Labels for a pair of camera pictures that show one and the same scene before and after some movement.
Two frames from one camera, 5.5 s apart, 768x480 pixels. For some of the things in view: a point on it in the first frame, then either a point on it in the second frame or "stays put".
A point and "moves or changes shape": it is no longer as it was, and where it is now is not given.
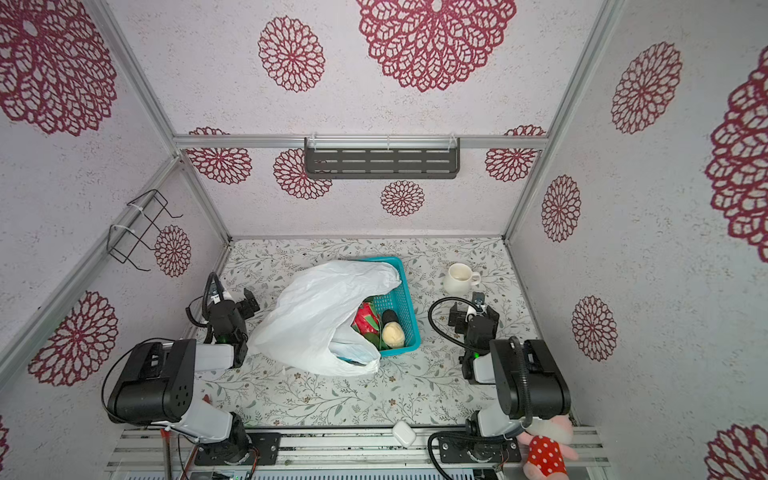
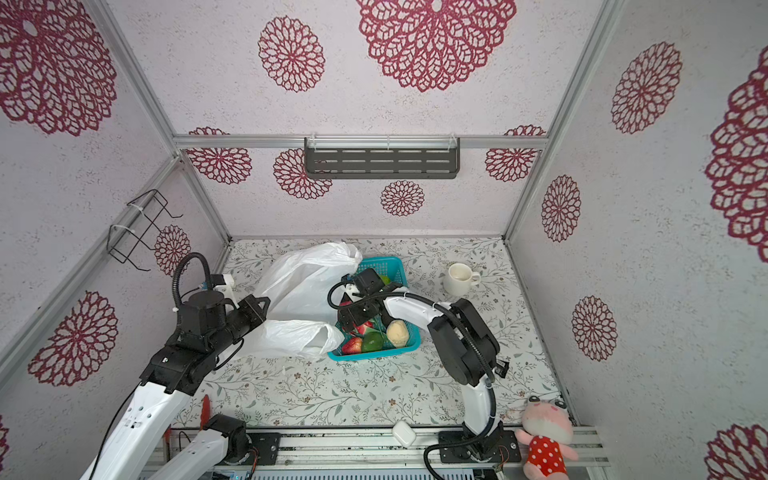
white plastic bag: x=306 y=322 moves or changes shape
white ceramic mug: x=459 y=279 stays put
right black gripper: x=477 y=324 -> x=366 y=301
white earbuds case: x=403 y=433 stays put
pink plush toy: x=548 y=449 stays put
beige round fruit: x=393 y=335 stays put
